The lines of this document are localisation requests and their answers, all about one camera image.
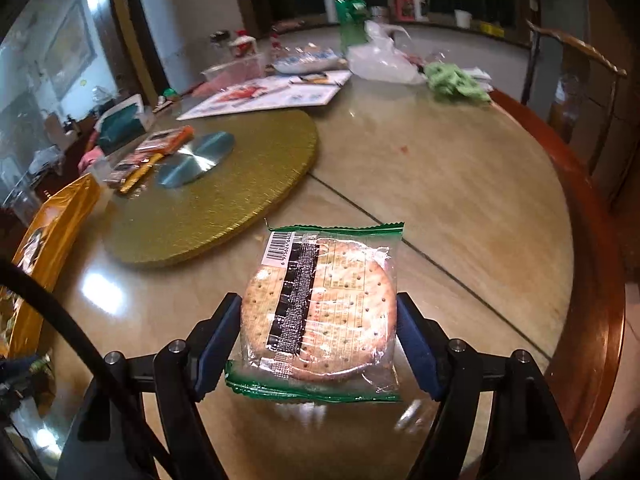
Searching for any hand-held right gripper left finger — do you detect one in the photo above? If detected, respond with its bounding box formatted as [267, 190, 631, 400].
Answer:
[57, 291, 244, 480]

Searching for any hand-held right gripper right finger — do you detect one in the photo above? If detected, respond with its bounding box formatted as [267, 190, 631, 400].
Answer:
[396, 291, 581, 480]

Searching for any round cracker packet green trim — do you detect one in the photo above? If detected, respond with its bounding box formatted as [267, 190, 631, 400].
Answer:
[224, 222, 405, 403]

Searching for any yellow rimmed tray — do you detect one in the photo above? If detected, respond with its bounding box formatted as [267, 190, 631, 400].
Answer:
[0, 173, 103, 361]

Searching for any golden round turntable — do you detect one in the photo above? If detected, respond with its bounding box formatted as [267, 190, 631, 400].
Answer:
[105, 108, 319, 267]

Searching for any yellow dark snack bar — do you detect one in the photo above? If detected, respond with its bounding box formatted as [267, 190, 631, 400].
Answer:
[119, 152, 165, 195]

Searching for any dark snack packet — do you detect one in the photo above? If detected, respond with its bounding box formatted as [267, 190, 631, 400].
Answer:
[107, 157, 141, 183]

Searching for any orange brown cracker packet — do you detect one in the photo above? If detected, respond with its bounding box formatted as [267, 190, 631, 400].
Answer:
[135, 126, 195, 155]

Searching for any pink cloth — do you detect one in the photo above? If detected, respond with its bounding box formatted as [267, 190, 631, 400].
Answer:
[77, 132, 108, 168]

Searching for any teal tissue box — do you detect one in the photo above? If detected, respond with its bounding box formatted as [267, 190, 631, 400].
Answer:
[95, 101, 146, 153]

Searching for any printed paper sheet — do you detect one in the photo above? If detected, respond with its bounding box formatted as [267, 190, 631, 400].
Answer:
[176, 70, 353, 121]

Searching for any clear pink plastic container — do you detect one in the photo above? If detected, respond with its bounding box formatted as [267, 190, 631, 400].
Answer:
[202, 54, 266, 86]

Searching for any white plastic bag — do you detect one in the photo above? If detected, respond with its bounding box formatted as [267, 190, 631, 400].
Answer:
[346, 20, 426, 83]

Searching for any plate with food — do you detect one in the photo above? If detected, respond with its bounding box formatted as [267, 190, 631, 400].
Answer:
[272, 47, 346, 73]

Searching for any red white small container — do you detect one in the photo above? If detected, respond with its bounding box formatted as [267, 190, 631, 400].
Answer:
[230, 30, 258, 58]

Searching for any green plastic bottle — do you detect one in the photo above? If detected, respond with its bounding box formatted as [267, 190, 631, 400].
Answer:
[334, 0, 371, 56]

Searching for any wooden chair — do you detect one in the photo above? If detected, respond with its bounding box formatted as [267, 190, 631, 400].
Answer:
[520, 19, 628, 176]

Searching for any jug with red label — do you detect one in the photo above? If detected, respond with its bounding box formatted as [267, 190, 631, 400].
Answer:
[395, 0, 431, 22]

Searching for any black cable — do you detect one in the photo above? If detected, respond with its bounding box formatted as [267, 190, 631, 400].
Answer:
[0, 260, 176, 480]

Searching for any framed wall picture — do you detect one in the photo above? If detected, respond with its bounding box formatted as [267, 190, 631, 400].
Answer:
[42, 0, 96, 101]

